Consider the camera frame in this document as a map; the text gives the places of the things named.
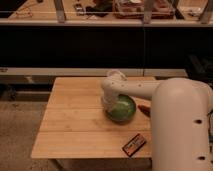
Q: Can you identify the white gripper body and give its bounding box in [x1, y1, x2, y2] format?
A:
[101, 91, 119, 111]

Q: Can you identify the green ceramic bowl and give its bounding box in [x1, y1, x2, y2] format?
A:
[106, 95, 136, 122]

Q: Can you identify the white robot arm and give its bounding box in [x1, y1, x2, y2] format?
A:
[101, 70, 213, 171]

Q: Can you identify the small red brown object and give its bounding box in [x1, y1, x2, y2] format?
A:
[138, 105, 150, 117]

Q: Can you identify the light wooden table board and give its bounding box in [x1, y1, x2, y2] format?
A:
[31, 77, 151, 159]

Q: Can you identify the dark rectangular snack box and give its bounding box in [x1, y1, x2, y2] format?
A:
[122, 134, 146, 157]

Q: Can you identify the clear tray of items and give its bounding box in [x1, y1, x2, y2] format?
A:
[113, 0, 175, 19]

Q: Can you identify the long shelf rail frame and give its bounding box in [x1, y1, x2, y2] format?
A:
[0, 0, 213, 27]

